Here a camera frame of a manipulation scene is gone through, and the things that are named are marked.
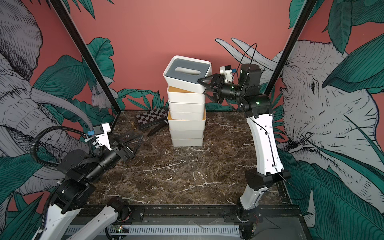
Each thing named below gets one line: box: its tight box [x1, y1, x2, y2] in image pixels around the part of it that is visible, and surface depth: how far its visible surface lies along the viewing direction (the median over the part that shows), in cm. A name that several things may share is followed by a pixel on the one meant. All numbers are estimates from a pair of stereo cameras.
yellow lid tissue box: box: [169, 128, 205, 140], surface depth 90 cm
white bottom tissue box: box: [170, 133, 204, 147], surface depth 95 cm
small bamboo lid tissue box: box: [167, 85, 206, 103], surface depth 67 cm
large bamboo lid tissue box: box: [167, 108, 207, 131], surface depth 80 cm
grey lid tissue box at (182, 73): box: [163, 55, 212, 94], surface depth 61 cm
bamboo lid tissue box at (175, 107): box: [168, 100, 206, 114], surface depth 73 cm
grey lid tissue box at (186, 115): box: [168, 109, 206, 121], surface depth 79 cm
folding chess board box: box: [135, 106, 168, 130], surface depth 113 cm
